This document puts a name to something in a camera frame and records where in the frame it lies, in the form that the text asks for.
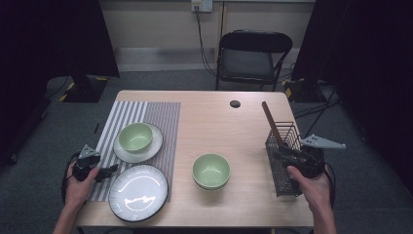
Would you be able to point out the bundle of wooden chopsticks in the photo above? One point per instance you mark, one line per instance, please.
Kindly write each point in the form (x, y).
(269, 120)

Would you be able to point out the green ceramic bowl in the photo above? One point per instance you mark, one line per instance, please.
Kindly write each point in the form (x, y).
(211, 170)
(211, 189)
(134, 138)

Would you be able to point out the person's right hand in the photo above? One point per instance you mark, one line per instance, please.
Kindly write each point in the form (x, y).
(316, 195)

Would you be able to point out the white plate dark rim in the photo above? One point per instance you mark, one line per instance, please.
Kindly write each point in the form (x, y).
(152, 152)
(138, 195)

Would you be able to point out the small black floor strip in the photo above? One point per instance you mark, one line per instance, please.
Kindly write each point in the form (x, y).
(96, 127)

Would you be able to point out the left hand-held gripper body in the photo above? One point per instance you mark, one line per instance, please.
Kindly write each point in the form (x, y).
(87, 152)

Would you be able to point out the white wall socket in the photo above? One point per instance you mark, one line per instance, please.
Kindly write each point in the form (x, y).
(203, 5)

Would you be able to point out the person's left hand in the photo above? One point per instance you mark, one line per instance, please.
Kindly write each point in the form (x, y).
(76, 195)

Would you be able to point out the black folding chair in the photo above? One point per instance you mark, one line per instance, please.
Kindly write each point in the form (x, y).
(246, 65)

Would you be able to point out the dark curtain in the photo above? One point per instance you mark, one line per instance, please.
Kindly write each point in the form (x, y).
(48, 39)
(373, 65)

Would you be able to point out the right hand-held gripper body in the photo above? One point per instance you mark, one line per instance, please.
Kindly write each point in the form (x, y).
(311, 162)

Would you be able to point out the black stand base yellow tape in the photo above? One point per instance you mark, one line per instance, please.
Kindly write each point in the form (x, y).
(302, 92)
(84, 91)

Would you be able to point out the grey white striped placemat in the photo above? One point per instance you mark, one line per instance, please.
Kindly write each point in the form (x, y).
(162, 113)

